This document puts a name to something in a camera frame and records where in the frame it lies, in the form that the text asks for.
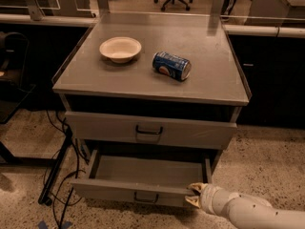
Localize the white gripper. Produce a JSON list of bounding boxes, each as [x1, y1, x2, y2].
[[185, 182, 221, 215]]

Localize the grey drawer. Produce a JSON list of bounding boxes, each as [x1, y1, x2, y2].
[[71, 151, 212, 207], [66, 112, 236, 150]]

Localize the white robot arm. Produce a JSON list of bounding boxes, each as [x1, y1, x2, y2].
[[185, 182, 305, 229]]

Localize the grey drawer cabinet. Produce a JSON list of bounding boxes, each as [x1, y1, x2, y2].
[[51, 10, 252, 167]]

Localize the blue pepsi can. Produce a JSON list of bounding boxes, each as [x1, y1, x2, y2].
[[152, 52, 192, 81]]

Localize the black stand leg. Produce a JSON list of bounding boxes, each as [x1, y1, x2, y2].
[[38, 128, 72, 206]]

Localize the blue floor tape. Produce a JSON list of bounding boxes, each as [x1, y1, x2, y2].
[[37, 220, 72, 229]]

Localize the white paper bowl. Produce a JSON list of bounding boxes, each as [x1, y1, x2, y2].
[[99, 37, 142, 64]]

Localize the grey background desk right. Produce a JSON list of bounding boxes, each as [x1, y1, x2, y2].
[[245, 0, 305, 28]]

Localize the grey background desk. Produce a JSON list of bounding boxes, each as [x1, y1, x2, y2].
[[245, 0, 305, 28], [0, 0, 92, 18]]

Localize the black chair at left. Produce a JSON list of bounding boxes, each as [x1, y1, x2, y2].
[[0, 31, 34, 124]]

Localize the grey background desk left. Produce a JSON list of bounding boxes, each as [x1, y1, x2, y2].
[[0, 0, 92, 18]]

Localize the black floor cables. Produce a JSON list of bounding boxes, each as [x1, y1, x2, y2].
[[41, 109, 90, 229]]

